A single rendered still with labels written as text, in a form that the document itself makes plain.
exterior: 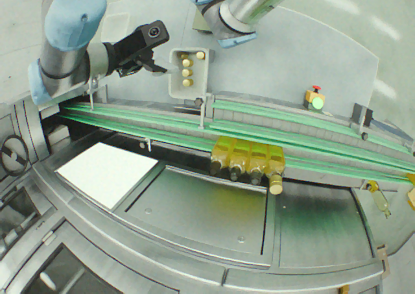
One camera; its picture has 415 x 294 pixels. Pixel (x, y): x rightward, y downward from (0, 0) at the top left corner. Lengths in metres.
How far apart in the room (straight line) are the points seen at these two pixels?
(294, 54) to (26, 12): 4.17
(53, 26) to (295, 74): 0.77
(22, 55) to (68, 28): 3.70
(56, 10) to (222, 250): 0.52
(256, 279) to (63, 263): 0.53
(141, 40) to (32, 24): 3.80
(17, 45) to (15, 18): 0.63
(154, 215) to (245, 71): 0.65
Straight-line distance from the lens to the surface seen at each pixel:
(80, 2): 0.20
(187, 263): 0.44
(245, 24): 0.45
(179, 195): 0.58
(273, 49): 0.77
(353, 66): 0.89
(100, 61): 0.31
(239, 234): 0.49
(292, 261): 0.54
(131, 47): 0.34
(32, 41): 3.97
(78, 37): 0.20
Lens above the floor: 1.51
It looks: 60 degrees down
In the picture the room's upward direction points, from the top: 144 degrees counter-clockwise
